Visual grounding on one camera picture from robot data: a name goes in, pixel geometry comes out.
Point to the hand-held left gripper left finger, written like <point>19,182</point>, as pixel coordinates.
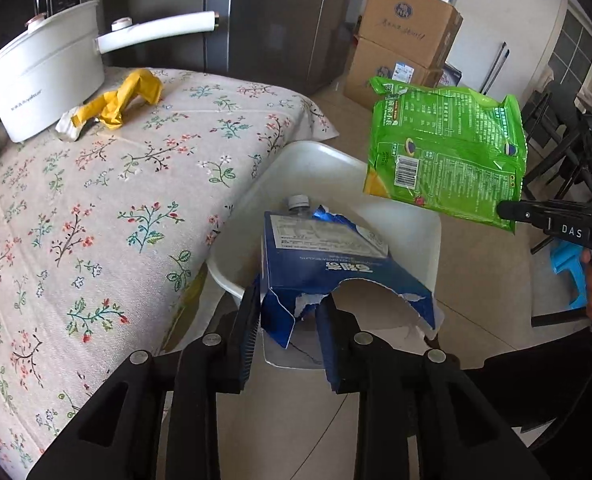
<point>246,340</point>

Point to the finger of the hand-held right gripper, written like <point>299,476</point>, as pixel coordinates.
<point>550,220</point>

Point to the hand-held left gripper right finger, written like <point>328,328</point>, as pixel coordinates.
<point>333,372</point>

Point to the torn blue carton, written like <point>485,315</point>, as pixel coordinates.
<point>326,265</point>

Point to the green snack bag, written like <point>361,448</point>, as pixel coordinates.
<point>445,160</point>

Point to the clear plastic bottle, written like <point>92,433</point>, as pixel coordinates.
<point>298,205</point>

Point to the white plastic bin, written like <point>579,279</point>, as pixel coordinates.
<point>316,170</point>

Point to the yellow wrapper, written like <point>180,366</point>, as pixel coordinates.
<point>126,95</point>

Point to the black metal chair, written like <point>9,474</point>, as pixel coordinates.
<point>545,110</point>

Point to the white framed window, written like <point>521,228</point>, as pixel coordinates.
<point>573,45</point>

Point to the dark thin pole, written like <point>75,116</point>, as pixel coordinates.
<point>495,67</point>

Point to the small printed box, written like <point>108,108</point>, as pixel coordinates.
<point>450,76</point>

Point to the floral tablecloth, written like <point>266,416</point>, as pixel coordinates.
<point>126,195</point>

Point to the brown cardboard box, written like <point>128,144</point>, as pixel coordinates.
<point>405,25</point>
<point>375,80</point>

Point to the white crumpled tissue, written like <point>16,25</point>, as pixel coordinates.
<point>73,125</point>

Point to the white electric pot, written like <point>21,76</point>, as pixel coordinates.
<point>46,85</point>

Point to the grey refrigerator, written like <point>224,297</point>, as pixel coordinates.
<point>276,15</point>

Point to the white pot lid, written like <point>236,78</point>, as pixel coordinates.
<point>33,21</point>

